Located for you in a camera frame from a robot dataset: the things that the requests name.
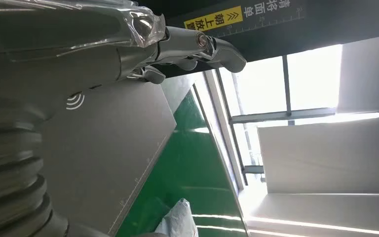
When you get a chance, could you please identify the grey package thin red lines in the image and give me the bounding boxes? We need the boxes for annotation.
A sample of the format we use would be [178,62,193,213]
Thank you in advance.
[154,198,199,237]

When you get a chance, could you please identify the green conveyor belt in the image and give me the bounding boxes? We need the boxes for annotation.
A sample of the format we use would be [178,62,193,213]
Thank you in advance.
[115,90,250,237]

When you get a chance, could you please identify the black scanner base plate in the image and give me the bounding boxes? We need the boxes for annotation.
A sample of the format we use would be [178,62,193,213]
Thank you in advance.
[37,77,177,237]

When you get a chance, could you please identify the aluminium conveyor side rail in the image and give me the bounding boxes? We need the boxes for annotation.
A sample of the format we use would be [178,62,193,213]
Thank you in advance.
[191,70,252,237]

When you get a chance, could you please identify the grey window frame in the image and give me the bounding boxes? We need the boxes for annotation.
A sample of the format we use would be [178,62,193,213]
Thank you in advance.
[215,54,379,187]

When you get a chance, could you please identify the yellow sticker on column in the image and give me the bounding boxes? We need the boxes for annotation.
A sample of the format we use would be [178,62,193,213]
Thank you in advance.
[183,5,244,32]

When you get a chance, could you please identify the black scanner column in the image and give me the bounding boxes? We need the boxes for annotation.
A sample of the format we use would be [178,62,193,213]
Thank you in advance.
[136,0,379,79]

